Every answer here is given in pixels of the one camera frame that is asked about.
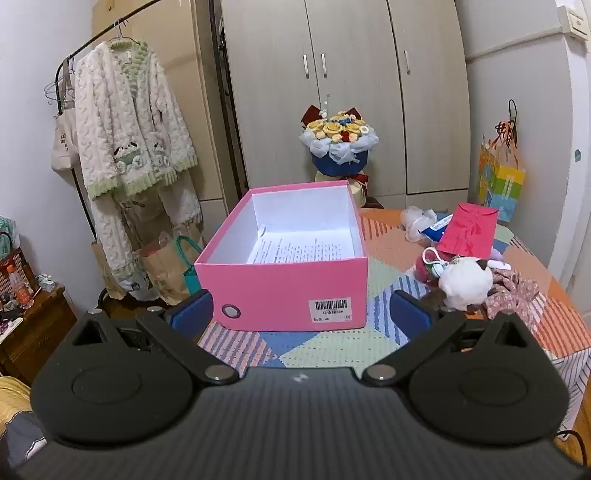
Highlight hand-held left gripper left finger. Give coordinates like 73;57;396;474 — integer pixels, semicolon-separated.
69;290;241;386

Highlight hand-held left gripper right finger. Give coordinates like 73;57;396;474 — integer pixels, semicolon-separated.
361;290;529;386

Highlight white plush cat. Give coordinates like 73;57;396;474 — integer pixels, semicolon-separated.
438;257;494;309

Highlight blue wet wipes pack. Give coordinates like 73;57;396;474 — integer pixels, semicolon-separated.
418;215;455;243

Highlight pink cardboard box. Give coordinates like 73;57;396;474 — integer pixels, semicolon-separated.
194;180;369;332

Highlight white mesh bath pouf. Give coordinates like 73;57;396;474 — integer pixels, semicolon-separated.
400;206;437;241

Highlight red envelope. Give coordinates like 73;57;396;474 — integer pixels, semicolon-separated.
436;203;499;257

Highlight floral fabric pouch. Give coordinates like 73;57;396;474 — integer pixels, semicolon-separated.
485;270;548;319

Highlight brown paper bag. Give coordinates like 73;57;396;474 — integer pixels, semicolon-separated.
139;233;195;305

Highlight patterned tablecloth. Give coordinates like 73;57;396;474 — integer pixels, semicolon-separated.
196;208;591;439

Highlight cream fleece pajama pants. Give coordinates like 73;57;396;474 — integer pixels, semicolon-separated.
90;171;204;289

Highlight printed paper sheet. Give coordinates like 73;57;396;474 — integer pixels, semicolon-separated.
249;224;356;265

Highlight wooden nightstand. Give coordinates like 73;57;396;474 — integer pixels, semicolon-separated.
0;286;77;384

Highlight colourful gift bag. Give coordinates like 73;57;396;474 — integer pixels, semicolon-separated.
477;99;526;222

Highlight orange drink bottle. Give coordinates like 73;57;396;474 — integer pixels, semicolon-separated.
9;270;35;310

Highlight red woven basket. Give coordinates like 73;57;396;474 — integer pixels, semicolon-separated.
0;233;35;296

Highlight flower bouquet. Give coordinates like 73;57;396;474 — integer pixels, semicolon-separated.
299;95;380;206

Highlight yellow patterned bedding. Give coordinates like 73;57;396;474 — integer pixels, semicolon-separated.
0;376;33;425

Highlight cream fleece pajama top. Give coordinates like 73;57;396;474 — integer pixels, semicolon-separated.
74;39;199;201

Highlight green white plastic bag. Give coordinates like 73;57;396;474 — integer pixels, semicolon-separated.
0;216;19;250

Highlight beige tote bag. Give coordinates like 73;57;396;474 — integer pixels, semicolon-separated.
51;60;81;174

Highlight black clothes rack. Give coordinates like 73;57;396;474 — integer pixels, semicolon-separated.
54;0;247;315

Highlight grey wardrobe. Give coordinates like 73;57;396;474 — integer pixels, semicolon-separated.
219;0;469;217

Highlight black cable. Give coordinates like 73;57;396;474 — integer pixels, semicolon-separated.
556;429;589;462

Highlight wire hangers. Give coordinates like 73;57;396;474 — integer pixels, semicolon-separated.
45;58;77;107

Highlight wall switch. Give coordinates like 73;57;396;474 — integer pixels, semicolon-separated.
569;9;591;35

